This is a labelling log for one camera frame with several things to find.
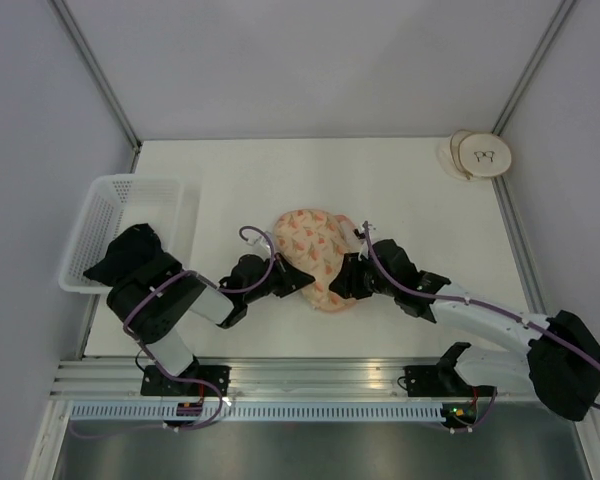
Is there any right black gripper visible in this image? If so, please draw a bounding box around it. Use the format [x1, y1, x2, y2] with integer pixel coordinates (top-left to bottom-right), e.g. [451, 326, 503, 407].
[328, 251, 398, 300]

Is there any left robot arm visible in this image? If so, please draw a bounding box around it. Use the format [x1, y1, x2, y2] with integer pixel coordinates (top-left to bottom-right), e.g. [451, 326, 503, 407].
[106, 253, 315, 396]

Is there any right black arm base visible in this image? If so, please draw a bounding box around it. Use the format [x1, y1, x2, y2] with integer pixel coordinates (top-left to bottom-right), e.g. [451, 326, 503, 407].
[396, 365, 463, 398]

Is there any white slotted cable duct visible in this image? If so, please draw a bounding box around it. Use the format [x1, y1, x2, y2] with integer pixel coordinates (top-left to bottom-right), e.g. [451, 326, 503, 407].
[70, 401, 444, 423]

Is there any aluminium rail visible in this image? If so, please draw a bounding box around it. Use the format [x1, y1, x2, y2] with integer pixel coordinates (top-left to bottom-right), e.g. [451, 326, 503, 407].
[49, 356, 594, 400]

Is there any white plastic basket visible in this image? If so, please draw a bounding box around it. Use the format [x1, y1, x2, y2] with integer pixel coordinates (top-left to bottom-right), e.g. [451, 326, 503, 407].
[58, 174, 184, 295]

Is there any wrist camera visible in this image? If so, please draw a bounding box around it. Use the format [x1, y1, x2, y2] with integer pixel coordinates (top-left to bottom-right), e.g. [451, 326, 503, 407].
[247, 235, 275, 258]
[351, 222, 378, 246]

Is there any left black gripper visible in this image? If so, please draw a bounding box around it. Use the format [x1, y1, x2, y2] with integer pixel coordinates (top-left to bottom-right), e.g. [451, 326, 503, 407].
[245, 252, 315, 304]

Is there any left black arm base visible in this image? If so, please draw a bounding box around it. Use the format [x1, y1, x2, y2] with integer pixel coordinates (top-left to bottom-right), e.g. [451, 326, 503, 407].
[140, 365, 231, 398]

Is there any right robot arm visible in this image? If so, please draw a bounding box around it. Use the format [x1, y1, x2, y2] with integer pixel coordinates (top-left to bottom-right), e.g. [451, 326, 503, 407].
[329, 240, 600, 421]

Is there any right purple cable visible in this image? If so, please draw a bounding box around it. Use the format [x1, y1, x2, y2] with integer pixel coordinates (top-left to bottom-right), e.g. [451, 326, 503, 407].
[361, 221, 600, 414]

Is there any floral laundry bag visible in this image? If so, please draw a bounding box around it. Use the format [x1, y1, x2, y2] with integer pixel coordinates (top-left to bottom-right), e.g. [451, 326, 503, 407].
[273, 209, 361, 313]

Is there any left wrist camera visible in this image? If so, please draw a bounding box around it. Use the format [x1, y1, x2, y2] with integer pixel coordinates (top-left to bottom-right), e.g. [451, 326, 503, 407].
[247, 235, 275, 258]

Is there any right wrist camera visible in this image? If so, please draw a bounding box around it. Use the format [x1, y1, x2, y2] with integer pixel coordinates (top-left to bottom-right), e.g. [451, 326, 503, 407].
[351, 222, 378, 246]

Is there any black garment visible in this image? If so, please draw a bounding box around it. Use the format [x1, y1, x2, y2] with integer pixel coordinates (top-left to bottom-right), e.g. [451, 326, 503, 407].
[83, 223, 164, 287]

